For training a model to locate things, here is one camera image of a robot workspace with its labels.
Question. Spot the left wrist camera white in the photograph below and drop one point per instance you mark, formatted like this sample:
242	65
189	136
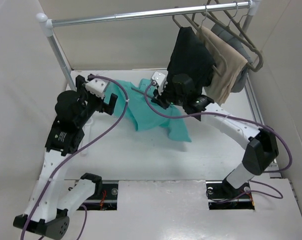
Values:
97	87

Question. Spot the grey hanger with black garment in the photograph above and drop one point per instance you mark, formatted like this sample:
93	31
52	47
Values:
183	20

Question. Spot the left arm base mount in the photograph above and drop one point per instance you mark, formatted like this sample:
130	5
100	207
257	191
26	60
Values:
106	200

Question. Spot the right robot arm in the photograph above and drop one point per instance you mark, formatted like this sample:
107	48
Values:
259	142

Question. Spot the teal t shirt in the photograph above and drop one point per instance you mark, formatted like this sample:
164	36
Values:
141	115

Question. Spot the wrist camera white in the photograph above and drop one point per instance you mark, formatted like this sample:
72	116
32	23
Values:
159	81
97	87

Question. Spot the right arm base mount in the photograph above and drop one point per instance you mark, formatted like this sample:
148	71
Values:
223	197

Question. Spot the beige hanging garment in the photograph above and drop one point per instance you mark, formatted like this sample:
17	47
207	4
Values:
235	77

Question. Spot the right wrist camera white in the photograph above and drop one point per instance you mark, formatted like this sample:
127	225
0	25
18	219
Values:
159	81

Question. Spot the silver clothes rack frame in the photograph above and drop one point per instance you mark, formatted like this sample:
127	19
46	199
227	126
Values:
120	35

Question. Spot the black hanging garment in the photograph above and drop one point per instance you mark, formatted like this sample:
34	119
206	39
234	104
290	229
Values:
190	57

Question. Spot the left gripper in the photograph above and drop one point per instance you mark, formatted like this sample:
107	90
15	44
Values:
105	106

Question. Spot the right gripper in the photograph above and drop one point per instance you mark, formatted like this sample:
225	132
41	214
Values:
159	99

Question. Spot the grey hanger with beige garment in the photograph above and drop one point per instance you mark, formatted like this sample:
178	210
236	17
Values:
207	40

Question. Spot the aluminium rail right side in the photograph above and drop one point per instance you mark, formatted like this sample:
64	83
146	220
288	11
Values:
257	116

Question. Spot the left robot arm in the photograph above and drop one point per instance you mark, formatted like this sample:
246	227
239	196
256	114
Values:
48	214

